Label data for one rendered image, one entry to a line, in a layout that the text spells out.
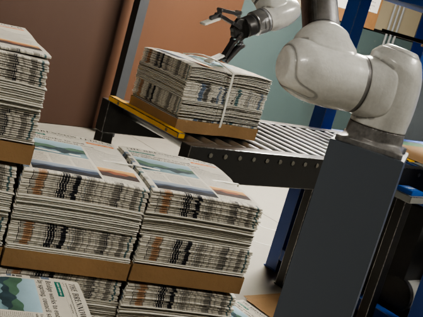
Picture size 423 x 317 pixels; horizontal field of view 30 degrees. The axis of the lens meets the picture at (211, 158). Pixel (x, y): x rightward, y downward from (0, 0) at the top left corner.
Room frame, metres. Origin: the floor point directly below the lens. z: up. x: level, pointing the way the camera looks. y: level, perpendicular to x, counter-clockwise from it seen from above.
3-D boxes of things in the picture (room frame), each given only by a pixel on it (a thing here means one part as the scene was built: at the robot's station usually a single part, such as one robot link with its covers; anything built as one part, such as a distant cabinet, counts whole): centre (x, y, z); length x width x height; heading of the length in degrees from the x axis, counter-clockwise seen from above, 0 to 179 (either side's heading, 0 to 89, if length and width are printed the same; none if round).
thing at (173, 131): (2.65, 0.26, 0.81); 0.43 x 0.03 x 0.02; 42
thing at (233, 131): (2.85, 0.02, 0.83); 0.29 x 0.16 x 0.04; 42
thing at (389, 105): (2.13, -0.40, 1.17); 0.18 x 0.16 x 0.22; 110
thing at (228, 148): (2.90, -0.41, 0.74); 1.34 x 0.05 x 0.12; 132
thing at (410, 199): (3.18, -0.82, 0.70); 0.10 x 0.10 x 0.03; 42
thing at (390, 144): (2.15, -0.41, 1.03); 0.22 x 0.18 x 0.06; 165
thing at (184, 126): (2.71, 0.18, 0.83); 0.29 x 0.16 x 0.04; 42
